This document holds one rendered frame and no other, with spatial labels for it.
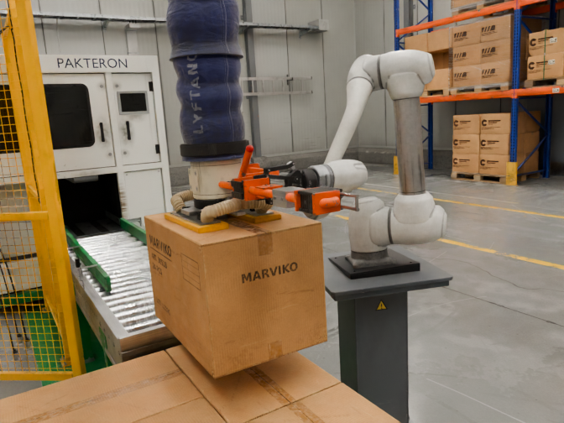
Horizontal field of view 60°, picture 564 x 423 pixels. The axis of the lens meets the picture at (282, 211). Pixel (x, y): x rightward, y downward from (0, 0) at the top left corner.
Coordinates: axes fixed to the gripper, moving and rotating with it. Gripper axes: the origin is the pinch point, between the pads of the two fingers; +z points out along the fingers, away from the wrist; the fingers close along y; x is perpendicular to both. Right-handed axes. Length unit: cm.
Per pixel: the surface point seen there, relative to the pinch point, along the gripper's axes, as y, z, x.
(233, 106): -24.3, -4.0, 17.6
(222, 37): -45.0, -1.4, 16.1
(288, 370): 66, -12, 7
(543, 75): -59, -701, 335
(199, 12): -52, 5, 17
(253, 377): 66, 0, 10
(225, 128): -17.5, 0.4, 15.8
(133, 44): -186, -227, 930
